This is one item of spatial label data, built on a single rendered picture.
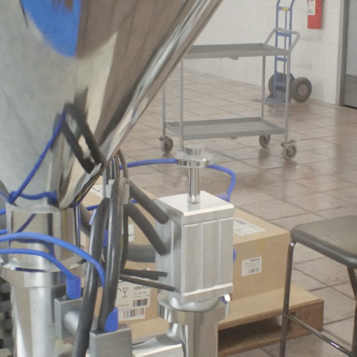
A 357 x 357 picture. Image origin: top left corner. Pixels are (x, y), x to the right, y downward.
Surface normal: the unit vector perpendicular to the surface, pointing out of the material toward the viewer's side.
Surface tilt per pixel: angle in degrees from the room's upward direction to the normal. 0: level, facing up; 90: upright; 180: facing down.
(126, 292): 90
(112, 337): 90
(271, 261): 90
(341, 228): 0
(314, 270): 0
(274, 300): 0
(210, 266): 90
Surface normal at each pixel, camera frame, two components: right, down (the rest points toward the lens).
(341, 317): 0.00, -0.97
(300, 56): -0.87, 0.13
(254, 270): 0.52, 0.22
